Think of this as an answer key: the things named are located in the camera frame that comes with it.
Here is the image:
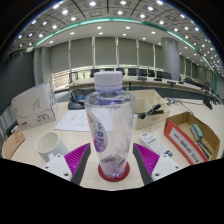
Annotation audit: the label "brown paper envelope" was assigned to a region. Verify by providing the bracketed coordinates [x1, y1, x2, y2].
[1, 129, 27, 160]

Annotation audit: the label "grey block in brown box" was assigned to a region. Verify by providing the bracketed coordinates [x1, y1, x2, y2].
[189, 123, 204, 143]

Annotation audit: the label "white printed paper sheet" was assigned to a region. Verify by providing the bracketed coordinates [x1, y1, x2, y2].
[54, 109, 93, 133]

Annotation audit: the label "large white printed carton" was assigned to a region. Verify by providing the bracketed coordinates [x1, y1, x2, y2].
[10, 82, 58, 132]

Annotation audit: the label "small white oblong carton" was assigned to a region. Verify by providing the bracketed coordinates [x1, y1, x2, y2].
[139, 132, 174, 158]

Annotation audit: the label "black power adapter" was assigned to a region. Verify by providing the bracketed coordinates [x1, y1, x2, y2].
[5, 120, 19, 137]

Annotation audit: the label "row of black office chairs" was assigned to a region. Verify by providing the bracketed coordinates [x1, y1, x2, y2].
[69, 67, 205, 86]

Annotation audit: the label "clear plastic water bottle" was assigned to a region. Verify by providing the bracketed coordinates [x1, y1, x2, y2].
[83, 70, 136, 179]

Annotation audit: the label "black desk phone device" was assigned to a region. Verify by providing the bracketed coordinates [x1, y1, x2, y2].
[67, 89, 96, 111]

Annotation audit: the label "black tool in white box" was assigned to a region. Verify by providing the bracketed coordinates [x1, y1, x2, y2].
[138, 103, 165, 120]

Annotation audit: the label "long curved conference desk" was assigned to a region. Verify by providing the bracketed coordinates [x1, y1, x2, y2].
[68, 75, 218, 102]

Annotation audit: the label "white open divided box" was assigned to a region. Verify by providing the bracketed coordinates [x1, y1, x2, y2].
[131, 89, 172, 130]

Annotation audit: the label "flat round red coaster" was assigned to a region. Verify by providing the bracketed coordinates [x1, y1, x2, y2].
[97, 161, 131, 183]

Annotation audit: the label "brown open box red side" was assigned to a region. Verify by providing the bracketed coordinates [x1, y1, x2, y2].
[163, 111, 221, 166]

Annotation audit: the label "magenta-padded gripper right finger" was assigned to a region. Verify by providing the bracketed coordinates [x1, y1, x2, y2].
[132, 142, 183, 186]

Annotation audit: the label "white ceramic mug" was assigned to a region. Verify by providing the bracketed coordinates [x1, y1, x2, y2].
[34, 130, 70, 163]

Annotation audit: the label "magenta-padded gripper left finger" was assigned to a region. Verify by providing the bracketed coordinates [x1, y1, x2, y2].
[42, 142, 92, 186]

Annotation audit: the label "ceiling spot lights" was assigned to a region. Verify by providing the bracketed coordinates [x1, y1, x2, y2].
[13, 0, 224, 75]

